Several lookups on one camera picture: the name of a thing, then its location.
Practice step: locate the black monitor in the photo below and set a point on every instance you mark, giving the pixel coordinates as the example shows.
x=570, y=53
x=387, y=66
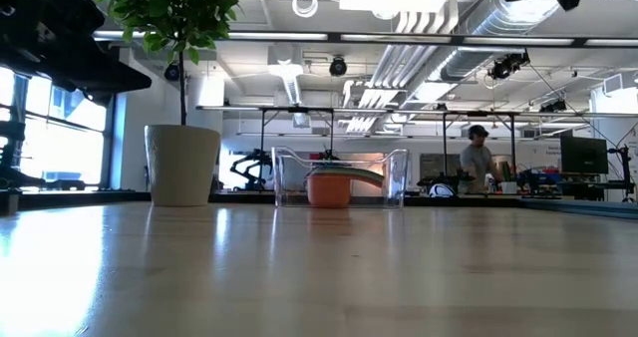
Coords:
x=583, y=155

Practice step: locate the black equipment stand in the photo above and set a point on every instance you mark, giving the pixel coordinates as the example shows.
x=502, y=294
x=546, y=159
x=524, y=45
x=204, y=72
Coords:
x=623, y=152

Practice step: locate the black background robot arm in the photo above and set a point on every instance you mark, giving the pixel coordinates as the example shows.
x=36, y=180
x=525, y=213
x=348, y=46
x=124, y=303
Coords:
x=254, y=160

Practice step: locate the black machine silhouette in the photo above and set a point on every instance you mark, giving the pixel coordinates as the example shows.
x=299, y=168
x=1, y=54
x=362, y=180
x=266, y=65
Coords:
x=15, y=177

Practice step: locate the black table edge rail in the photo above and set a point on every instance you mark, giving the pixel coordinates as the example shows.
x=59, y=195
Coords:
x=75, y=200

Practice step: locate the orange measuring cup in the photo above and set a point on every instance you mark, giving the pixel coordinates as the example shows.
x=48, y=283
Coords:
x=329, y=192

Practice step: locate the black ceiling spotlight cluster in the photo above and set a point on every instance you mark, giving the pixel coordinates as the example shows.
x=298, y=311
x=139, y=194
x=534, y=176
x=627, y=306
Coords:
x=553, y=106
x=506, y=67

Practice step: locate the white plant pot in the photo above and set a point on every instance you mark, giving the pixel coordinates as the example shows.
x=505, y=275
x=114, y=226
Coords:
x=182, y=165

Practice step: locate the red measuring cup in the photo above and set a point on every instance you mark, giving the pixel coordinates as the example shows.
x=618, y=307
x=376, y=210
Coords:
x=319, y=173

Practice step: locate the small grey cup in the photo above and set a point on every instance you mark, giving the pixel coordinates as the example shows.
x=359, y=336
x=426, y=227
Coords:
x=11, y=202

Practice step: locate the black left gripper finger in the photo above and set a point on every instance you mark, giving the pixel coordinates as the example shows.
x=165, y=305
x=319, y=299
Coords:
x=114, y=80
x=98, y=98

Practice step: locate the black round ceiling speaker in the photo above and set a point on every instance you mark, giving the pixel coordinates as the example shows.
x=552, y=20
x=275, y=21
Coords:
x=172, y=72
x=338, y=67

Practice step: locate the clear plastic basket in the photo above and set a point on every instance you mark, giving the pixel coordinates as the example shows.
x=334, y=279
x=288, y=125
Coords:
x=289, y=182

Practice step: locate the green leafy potted tree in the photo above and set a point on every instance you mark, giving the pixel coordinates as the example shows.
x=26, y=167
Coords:
x=169, y=8

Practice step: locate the silver round air duct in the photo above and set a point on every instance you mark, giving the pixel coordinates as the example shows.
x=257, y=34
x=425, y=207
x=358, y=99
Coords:
x=478, y=63

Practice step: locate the black ceiling light rail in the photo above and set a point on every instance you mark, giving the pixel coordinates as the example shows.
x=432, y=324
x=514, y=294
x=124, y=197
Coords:
x=334, y=37

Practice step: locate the person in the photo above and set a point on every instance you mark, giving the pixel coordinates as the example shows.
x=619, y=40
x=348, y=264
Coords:
x=476, y=160

